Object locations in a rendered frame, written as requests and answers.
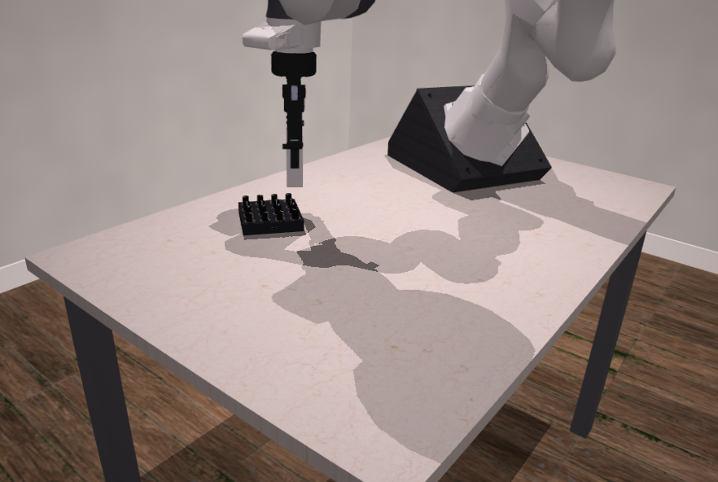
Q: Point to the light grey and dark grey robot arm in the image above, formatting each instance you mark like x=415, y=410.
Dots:
x=576, y=36

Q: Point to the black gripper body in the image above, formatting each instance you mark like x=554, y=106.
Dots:
x=293, y=66

